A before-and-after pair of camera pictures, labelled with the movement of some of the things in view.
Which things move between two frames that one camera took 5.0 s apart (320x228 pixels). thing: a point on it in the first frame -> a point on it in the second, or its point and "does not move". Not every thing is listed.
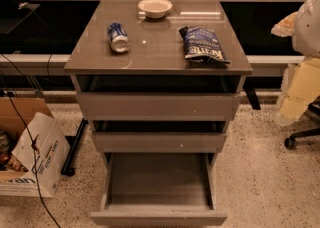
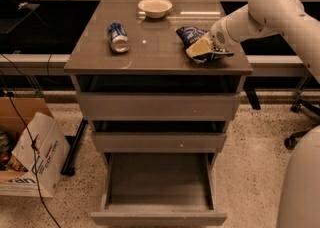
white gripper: [307, 30] -> [216, 36]
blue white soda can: [118, 37] does not move
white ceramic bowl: [155, 8] does not move
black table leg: [67, 169] does not move
